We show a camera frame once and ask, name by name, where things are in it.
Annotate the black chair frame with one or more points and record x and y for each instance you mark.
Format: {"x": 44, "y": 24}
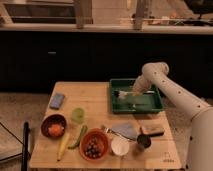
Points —
{"x": 25, "y": 152}

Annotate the green plastic cup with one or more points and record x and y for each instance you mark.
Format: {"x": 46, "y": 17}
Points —
{"x": 78, "y": 115}

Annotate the brown scrub block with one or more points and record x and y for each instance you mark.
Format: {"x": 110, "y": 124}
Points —
{"x": 152, "y": 130}

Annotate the wooden table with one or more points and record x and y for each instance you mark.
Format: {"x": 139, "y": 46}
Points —
{"x": 94, "y": 98}

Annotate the dark red bowl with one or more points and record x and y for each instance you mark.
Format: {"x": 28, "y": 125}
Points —
{"x": 49, "y": 121}

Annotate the blue sponge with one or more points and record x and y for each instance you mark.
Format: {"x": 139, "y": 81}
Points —
{"x": 56, "y": 101}

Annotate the green cucumber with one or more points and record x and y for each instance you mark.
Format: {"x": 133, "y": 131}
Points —
{"x": 81, "y": 134}

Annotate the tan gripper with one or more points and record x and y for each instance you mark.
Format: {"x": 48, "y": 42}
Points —
{"x": 136, "y": 93}

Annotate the yellow banana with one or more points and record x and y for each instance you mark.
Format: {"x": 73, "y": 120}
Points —
{"x": 63, "y": 145}

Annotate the orange carrot piece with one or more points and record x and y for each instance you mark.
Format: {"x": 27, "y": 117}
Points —
{"x": 55, "y": 130}

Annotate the white dish brush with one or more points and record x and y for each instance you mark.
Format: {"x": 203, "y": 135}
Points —
{"x": 119, "y": 94}

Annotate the green plastic tray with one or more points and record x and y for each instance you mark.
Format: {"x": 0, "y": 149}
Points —
{"x": 143, "y": 104}

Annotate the orange bowl with grapes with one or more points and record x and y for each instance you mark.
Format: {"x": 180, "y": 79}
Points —
{"x": 94, "y": 146}

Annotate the grey blue cloth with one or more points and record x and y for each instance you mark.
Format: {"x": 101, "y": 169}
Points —
{"x": 125, "y": 129}

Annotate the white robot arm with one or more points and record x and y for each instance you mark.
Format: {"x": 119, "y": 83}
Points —
{"x": 200, "y": 148}

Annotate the white small bowl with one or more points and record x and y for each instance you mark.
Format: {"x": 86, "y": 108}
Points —
{"x": 120, "y": 146}

